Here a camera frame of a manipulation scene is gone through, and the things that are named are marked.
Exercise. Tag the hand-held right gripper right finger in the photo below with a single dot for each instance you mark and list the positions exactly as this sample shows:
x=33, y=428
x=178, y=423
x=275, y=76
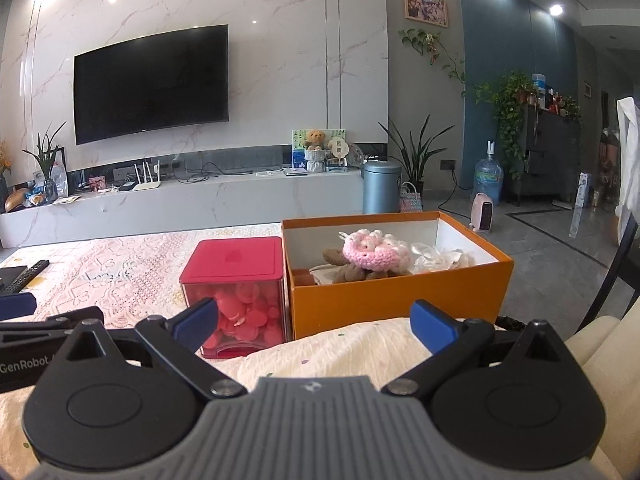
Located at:
x=432, y=327

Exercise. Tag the black curved television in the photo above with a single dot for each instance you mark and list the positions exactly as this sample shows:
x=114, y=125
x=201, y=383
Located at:
x=150, y=85

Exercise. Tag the white marble tv console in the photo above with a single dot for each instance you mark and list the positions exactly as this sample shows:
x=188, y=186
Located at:
x=200, y=205

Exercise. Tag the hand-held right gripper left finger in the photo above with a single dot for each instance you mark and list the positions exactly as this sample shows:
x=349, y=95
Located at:
x=195, y=322

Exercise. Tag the wood framed wall picture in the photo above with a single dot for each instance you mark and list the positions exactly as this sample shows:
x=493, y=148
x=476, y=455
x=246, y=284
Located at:
x=426, y=7

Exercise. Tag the beige sofa cushion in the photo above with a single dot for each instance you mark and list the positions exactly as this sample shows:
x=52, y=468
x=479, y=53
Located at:
x=605, y=360

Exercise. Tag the clear plastic bottle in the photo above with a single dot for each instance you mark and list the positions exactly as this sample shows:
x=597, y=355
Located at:
x=60, y=180

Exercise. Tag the blue water jug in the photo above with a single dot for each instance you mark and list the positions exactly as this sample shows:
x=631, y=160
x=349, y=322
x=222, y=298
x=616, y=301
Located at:
x=487, y=177

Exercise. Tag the beige cloth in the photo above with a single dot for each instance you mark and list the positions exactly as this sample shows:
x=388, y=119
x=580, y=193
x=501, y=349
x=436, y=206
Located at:
x=320, y=274

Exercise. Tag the white standing appliance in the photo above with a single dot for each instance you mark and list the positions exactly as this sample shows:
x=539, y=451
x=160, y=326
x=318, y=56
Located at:
x=579, y=205

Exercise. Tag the black chair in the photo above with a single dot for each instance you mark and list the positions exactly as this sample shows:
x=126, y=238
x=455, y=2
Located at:
x=617, y=270

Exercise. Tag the orange storage box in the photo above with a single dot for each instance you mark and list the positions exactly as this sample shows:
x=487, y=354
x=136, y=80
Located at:
x=390, y=305

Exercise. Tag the cream dotted blanket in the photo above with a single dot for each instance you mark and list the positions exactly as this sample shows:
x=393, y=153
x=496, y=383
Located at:
x=325, y=355

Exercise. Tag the small black box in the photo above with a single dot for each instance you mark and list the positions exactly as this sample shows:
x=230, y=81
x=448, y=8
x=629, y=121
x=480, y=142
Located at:
x=10, y=275

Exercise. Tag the white wifi router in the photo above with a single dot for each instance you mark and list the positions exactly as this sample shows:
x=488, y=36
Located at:
x=146, y=182

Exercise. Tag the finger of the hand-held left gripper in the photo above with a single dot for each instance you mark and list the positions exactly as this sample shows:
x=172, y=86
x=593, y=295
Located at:
x=55, y=321
x=15, y=306

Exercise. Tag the white garment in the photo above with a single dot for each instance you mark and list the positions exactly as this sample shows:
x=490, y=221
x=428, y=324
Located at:
x=629, y=160

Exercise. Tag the pastel woven handbag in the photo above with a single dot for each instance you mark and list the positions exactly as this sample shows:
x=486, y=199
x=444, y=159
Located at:
x=411, y=199

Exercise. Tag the dark grey cabinet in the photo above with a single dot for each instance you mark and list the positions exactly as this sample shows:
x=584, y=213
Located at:
x=552, y=155

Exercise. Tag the pink crochet toy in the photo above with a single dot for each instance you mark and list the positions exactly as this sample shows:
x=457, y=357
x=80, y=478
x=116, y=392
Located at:
x=375, y=250

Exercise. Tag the brown teddy bear bouquet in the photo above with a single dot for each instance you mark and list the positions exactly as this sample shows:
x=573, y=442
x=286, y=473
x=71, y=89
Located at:
x=315, y=152

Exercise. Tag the bushy green pothos plant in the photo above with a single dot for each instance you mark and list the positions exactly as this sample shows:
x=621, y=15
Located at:
x=507, y=110

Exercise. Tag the red lidded container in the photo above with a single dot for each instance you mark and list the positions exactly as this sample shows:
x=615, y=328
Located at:
x=235, y=280

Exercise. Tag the green picture board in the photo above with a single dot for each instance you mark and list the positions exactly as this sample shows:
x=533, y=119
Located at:
x=299, y=147

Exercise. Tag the hanging vine plant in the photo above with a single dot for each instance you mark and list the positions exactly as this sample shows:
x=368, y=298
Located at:
x=430, y=45

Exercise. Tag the clear plastic bag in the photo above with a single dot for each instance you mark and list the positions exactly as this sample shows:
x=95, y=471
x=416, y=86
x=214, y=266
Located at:
x=440, y=257

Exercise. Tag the black remote control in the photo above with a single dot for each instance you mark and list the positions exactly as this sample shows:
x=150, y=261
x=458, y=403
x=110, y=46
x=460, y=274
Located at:
x=27, y=275

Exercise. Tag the pink space heater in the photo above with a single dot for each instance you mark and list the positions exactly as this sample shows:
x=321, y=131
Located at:
x=483, y=212

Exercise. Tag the brown plush toy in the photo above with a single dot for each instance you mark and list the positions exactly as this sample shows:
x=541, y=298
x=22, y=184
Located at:
x=350, y=270

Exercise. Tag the long-leaf potted plant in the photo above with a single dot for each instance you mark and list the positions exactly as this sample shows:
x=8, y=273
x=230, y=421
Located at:
x=415, y=155

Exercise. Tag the green plant in vase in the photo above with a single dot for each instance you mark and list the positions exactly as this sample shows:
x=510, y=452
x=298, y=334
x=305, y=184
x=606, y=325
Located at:
x=46, y=160

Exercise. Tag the round white sign ornament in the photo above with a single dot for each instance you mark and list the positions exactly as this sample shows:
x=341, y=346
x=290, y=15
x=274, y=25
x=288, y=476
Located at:
x=337, y=151

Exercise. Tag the blue metal trash can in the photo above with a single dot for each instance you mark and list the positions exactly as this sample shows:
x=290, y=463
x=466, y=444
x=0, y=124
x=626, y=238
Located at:
x=381, y=187

